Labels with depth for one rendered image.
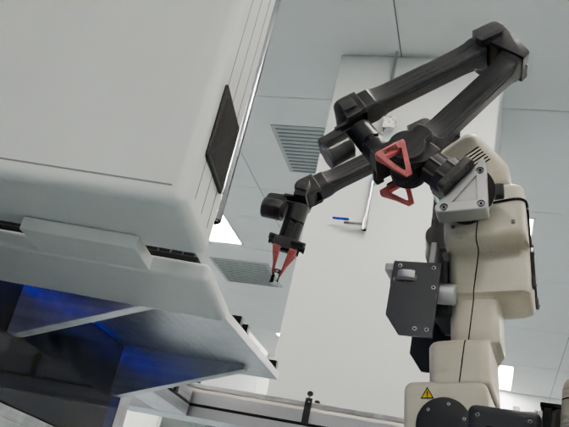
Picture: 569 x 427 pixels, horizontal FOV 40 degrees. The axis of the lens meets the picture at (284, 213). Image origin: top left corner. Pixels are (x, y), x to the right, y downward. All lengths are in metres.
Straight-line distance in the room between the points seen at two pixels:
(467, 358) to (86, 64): 0.90
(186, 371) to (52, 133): 1.07
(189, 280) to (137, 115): 0.27
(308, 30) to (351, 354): 1.71
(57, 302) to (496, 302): 0.89
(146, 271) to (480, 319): 0.73
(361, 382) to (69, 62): 2.51
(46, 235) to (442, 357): 0.80
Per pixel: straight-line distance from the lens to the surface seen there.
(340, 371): 3.44
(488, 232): 1.62
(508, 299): 1.66
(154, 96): 1.06
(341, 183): 2.14
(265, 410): 2.81
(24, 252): 1.27
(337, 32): 4.11
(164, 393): 2.67
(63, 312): 1.62
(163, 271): 1.17
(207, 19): 1.13
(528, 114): 4.53
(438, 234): 1.97
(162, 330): 1.85
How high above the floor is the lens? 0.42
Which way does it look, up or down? 24 degrees up
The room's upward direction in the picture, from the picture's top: 13 degrees clockwise
